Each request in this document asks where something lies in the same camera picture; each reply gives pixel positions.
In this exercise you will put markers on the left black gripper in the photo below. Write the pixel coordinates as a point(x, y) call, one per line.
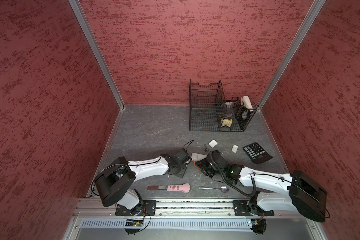
point(181, 174)

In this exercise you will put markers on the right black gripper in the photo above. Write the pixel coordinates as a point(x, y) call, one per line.
point(203, 166)

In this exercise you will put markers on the grey white remote control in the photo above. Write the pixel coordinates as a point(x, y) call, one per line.
point(197, 157)

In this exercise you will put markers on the white battery cover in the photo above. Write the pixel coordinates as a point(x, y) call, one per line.
point(235, 148)
point(213, 143)

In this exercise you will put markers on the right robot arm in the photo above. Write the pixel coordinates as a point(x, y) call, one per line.
point(267, 192)

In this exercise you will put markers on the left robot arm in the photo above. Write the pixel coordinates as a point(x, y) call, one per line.
point(114, 182)

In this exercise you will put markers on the pink cat paw knife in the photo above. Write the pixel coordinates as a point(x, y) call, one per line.
point(184, 188)

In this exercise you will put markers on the metal spoon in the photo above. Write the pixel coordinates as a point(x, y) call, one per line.
point(223, 189)

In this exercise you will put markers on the black calculator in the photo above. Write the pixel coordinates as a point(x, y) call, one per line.
point(257, 154)

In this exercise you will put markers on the yellow sponge in basket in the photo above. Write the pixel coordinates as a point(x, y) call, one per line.
point(226, 122)

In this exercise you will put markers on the white papers in basket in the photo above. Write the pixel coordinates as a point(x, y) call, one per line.
point(245, 102)

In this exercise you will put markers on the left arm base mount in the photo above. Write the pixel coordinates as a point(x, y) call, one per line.
point(145, 208)

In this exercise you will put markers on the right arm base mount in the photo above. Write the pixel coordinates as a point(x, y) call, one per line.
point(245, 209)

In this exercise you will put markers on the black wire basket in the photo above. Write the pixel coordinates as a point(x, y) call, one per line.
point(208, 105)

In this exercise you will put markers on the aluminium front rail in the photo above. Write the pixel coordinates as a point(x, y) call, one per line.
point(169, 208)

